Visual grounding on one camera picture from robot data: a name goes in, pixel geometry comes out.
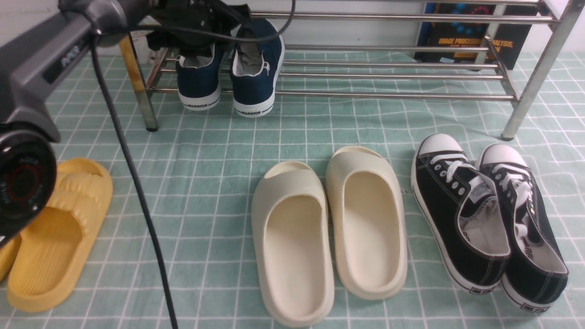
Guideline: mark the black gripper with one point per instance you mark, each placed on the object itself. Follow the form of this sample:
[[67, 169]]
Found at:
[[201, 15]]

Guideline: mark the navy canvas shoe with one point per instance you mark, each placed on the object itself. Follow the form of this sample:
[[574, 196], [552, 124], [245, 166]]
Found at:
[[199, 87], [254, 71]]

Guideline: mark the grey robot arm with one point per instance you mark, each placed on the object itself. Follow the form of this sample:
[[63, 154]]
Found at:
[[34, 64]]

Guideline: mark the silver metal shoe rack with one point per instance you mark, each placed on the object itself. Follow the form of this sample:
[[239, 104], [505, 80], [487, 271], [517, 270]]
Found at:
[[488, 56]]

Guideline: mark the cream foam slipper left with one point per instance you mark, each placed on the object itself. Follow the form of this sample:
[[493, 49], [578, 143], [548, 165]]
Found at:
[[289, 223]]

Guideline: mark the cream foam slipper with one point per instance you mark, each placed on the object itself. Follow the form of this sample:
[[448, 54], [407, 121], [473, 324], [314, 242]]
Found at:
[[289, 223], [367, 212]]

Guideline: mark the green checkered tablecloth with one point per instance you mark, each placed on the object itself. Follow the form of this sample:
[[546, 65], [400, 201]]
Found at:
[[200, 169]]

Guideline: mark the cream foam slipper right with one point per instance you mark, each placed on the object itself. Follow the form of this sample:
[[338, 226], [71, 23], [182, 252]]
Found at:
[[367, 212]]

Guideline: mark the yellow slide slipper right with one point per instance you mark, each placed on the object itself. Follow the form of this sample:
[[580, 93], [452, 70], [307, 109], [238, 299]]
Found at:
[[55, 247]]

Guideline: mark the yellow slide slipper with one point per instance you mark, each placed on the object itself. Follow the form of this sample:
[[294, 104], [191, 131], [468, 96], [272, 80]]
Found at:
[[8, 255], [55, 247]]

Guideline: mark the yellow slide slipper left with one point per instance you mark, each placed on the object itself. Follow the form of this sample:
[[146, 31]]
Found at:
[[8, 255]]

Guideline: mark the dark image processing book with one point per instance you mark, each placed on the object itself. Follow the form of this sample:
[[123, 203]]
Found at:
[[508, 40]]

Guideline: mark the black canvas sneaker left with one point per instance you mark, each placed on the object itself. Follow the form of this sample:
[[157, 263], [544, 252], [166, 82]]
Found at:
[[463, 210]]

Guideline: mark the black canvas sneaker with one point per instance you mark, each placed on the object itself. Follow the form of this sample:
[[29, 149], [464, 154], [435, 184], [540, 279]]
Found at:
[[463, 210], [536, 274]]

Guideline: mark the black canvas sneaker right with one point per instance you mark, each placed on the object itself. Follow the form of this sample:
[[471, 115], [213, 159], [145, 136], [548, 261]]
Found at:
[[536, 274]]

